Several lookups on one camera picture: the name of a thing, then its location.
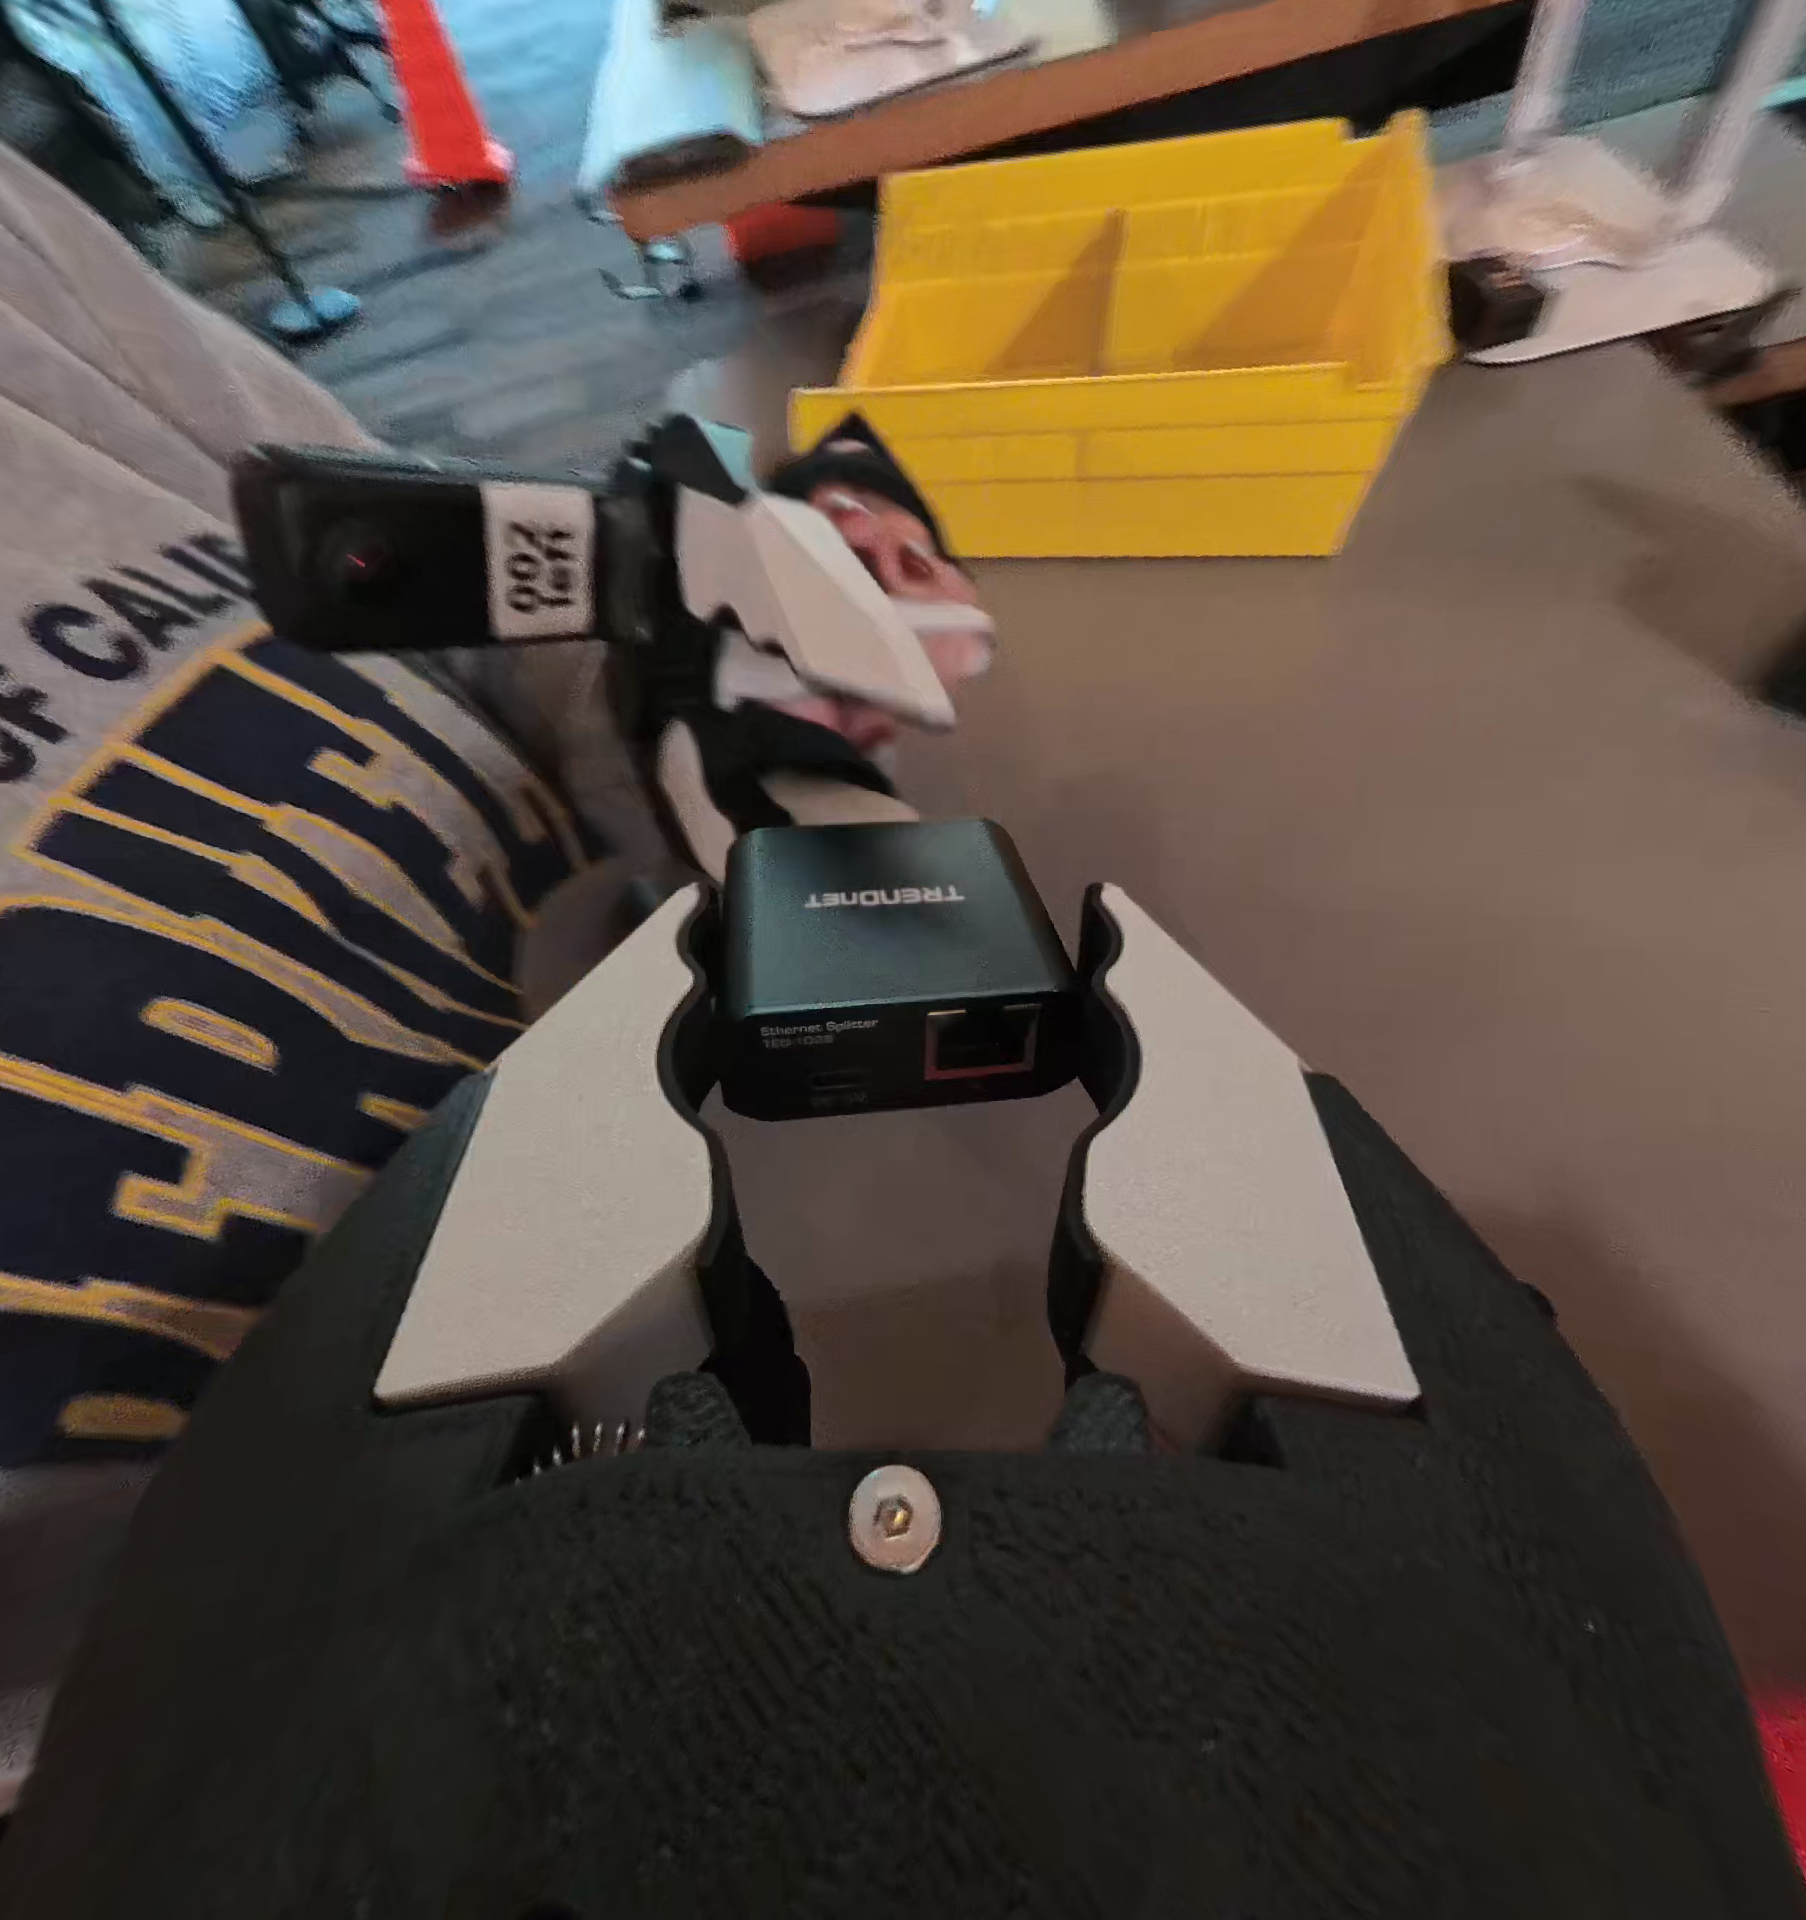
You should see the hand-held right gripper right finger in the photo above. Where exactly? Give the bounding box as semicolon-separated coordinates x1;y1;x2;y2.
1053;882;1423;1454

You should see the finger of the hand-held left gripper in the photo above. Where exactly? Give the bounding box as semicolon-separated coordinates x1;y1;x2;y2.
679;488;960;739
715;629;906;752

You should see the grey printed sweatshirt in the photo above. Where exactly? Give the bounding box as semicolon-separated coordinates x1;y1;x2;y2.
0;110;602;1802

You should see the white stand base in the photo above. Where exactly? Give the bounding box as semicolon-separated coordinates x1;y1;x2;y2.
1441;0;1792;365

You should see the yellow plastic bin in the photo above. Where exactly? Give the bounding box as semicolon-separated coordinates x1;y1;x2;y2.
790;110;1453;561

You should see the wooden table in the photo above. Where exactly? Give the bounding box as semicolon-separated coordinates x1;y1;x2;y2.
609;0;1518;243

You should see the black ethernet splitter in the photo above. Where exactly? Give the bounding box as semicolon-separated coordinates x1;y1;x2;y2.
715;819;1081;1125

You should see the white paper roll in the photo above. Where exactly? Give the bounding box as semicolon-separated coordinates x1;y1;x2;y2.
579;0;769;189

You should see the person's left hand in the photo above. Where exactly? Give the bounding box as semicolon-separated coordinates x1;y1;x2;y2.
819;488;999;685

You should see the black tripod stand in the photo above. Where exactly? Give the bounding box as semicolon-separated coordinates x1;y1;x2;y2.
93;0;368;344

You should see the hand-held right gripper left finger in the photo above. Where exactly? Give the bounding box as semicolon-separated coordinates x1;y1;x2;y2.
372;882;815;1448

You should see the orange traffic cone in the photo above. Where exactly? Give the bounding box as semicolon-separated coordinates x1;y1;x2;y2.
379;0;519;189

